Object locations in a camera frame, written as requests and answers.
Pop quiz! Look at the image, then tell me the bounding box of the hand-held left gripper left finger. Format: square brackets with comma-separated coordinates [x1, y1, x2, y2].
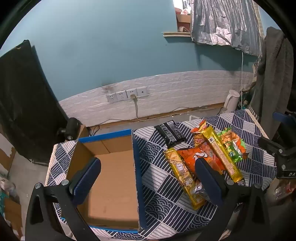
[25, 157, 102, 241]

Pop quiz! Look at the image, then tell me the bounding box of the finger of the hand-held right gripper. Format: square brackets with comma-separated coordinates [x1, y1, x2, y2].
[257, 137, 285, 158]
[272, 112, 296, 126]

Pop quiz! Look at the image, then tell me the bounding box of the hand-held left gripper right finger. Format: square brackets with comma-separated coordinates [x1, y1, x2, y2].
[194, 159, 271, 241]

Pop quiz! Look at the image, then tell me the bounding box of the short yellow snack packet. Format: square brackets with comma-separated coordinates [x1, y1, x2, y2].
[165, 148, 207, 211]

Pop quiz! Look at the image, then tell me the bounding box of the large orange snack bag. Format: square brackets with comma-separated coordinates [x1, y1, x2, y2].
[177, 141, 223, 183]

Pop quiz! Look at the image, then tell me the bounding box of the blue-edged cardboard box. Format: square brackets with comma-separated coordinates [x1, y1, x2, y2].
[60, 129, 148, 232]

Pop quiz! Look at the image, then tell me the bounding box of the long yellow snack packet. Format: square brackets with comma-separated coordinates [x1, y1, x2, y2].
[201, 126, 245, 186]

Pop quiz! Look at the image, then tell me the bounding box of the green peanut snack bag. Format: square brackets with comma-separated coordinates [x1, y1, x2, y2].
[216, 127, 241, 163]

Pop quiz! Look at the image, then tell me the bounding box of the clear plastic bottle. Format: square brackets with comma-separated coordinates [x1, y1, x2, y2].
[274, 182, 296, 200]

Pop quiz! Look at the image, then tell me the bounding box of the green orange snack packet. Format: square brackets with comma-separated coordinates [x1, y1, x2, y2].
[231, 137, 250, 164]

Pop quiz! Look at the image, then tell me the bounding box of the grey hanging towel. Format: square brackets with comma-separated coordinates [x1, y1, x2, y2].
[248, 27, 294, 139]

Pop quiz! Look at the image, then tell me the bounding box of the green patterned bag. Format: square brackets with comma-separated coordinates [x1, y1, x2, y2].
[237, 99, 249, 111]

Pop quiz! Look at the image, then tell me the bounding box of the small brown cardboard box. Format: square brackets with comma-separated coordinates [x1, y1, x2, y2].
[79, 125, 90, 140]

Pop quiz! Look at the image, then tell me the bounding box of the white electric kettle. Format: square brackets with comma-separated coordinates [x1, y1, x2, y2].
[222, 90, 240, 114]

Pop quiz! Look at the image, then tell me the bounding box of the small orange snack packet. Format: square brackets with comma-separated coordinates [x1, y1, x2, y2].
[191, 119, 210, 149]

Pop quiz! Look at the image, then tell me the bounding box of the navy white patterned tablecloth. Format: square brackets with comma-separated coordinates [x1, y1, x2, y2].
[44, 109, 278, 241]

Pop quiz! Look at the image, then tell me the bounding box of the black snack packet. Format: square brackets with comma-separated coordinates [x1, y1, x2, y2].
[154, 120, 186, 147]

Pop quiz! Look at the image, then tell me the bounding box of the clear plastic bag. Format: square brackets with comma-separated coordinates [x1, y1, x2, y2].
[0, 178, 18, 198]

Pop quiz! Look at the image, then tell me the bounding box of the silver foil curtain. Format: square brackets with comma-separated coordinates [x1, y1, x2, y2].
[190, 0, 263, 56]

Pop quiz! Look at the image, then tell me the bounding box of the wooden window ledge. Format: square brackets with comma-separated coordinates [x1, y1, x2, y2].
[163, 31, 192, 37]

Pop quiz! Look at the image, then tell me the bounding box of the white cord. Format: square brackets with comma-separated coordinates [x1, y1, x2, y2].
[239, 51, 245, 109]

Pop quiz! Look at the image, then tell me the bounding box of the thin black cable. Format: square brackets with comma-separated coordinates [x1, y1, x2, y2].
[89, 105, 225, 136]

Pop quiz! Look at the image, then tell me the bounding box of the grey plug cable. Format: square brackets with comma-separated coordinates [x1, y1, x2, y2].
[129, 94, 149, 122]

